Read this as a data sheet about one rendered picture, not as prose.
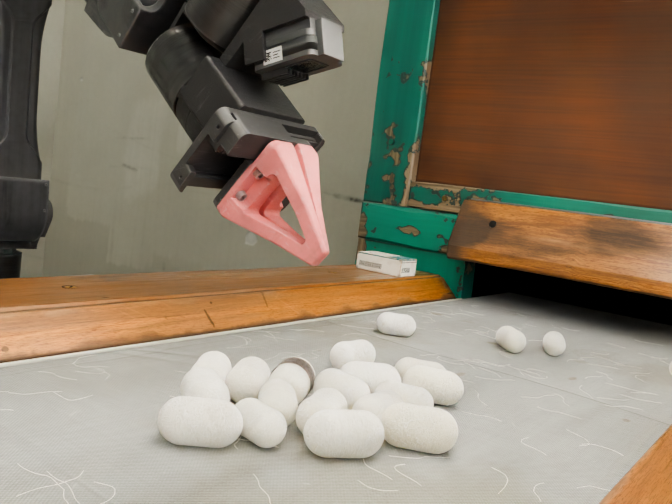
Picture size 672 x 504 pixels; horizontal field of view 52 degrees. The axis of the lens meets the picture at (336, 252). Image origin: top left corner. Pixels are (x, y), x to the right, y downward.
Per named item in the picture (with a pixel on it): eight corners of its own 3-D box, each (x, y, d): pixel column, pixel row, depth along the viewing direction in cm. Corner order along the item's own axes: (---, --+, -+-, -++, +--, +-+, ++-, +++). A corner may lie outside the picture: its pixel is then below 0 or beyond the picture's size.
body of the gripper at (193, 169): (331, 145, 51) (280, 77, 54) (233, 125, 43) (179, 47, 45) (280, 205, 54) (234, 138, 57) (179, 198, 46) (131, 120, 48)
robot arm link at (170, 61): (273, 71, 51) (229, 11, 53) (215, 56, 46) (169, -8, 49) (225, 139, 54) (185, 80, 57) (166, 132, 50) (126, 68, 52)
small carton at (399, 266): (355, 268, 81) (357, 250, 80) (371, 267, 83) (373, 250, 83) (399, 277, 77) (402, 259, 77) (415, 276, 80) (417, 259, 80)
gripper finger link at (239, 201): (393, 226, 48) (321, 130, 51) (331, 224, 42) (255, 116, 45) (332, 288, 51) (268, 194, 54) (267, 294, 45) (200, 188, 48)
